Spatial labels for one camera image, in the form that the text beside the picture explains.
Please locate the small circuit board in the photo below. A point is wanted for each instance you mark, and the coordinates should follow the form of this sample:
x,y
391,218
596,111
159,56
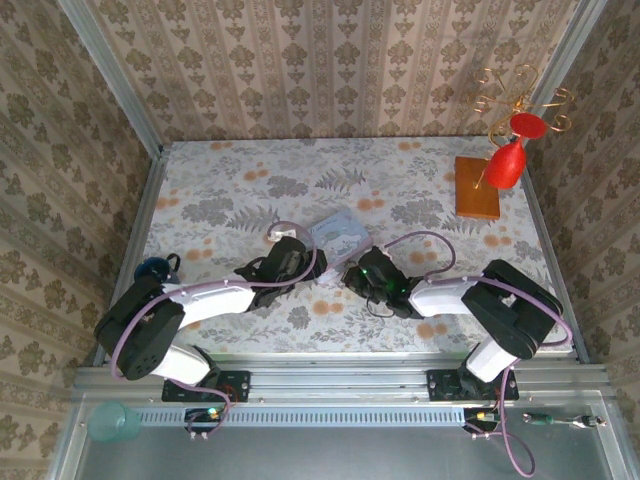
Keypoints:
x,y
482,419
205,417

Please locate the floral tablecloth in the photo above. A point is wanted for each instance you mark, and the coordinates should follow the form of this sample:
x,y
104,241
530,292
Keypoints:
x,y
300,175

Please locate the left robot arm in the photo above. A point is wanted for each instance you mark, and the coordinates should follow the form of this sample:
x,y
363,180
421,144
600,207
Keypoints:
x,y
150,330

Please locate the aluminium frame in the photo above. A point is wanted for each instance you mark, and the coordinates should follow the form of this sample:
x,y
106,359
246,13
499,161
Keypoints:
x,y
350,380

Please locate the small dark tool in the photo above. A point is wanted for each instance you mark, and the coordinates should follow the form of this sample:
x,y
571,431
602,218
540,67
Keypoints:
x,y
587,421

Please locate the blue mug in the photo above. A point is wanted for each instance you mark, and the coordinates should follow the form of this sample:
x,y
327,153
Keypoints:
x,y
152,270

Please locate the wooden base board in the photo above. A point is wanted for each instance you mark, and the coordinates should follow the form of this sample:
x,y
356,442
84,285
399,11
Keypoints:
x,y
477,195

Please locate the red plastic wine glass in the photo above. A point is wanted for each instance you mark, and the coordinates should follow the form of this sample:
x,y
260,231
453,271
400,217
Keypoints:
x,y
505,165

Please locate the teal plastic cup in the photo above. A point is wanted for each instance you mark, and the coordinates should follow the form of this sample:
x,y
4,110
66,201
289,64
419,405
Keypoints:
x,y
112,422

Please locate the grey metal shelf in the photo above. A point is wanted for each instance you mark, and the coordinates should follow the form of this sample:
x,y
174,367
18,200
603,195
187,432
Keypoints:
x,y
300,455

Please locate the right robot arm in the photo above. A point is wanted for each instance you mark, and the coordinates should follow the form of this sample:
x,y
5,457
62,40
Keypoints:
x,y
515,315

